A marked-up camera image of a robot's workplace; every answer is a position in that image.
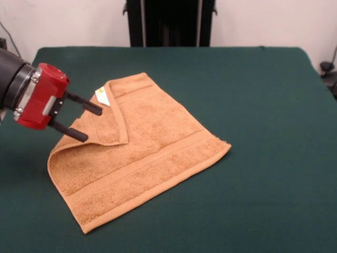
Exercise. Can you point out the dark green table cloth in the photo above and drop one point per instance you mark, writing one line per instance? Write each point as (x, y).
(263, 131)

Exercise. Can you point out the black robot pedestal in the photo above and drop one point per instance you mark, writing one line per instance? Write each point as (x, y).
(168, 26)

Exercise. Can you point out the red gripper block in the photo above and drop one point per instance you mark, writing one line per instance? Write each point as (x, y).
(42, 97)

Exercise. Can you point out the tan terry towel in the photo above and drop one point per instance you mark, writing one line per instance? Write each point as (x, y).
(144, 147)

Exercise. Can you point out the dark grey stand base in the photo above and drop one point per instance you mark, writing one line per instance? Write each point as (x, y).
(2, 43)
(327, 76)

